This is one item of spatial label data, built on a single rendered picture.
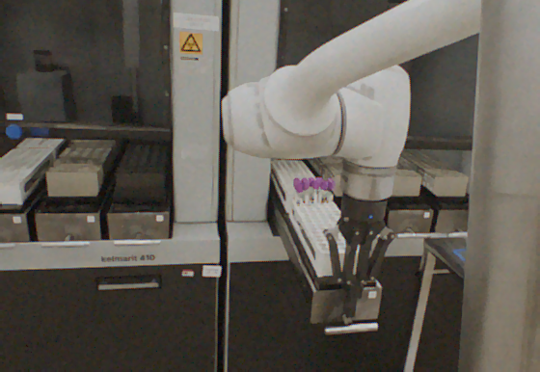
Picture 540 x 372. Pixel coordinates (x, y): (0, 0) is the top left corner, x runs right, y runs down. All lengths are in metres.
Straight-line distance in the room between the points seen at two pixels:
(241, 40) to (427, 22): 0.73
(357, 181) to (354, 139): 0.08
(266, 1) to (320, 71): 0.64
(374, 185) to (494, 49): 0.54
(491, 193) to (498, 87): 0.05
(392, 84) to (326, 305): 0.42
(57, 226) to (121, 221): 0.14
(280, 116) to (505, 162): 0.44
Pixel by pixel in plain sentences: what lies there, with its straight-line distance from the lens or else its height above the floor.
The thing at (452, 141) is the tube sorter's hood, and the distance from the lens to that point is 1.38.
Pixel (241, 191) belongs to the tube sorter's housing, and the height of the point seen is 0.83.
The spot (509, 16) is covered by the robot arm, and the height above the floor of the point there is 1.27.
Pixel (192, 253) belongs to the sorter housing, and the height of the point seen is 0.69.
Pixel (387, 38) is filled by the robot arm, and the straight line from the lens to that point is 0.52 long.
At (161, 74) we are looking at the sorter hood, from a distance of 1.17.
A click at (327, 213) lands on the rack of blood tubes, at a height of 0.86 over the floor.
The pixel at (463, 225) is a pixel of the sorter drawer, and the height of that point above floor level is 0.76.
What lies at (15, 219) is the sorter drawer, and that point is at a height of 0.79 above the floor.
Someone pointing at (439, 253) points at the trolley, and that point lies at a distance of 1.06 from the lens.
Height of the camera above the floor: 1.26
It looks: 21 degrees down
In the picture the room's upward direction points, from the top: 6 degrees clockwise
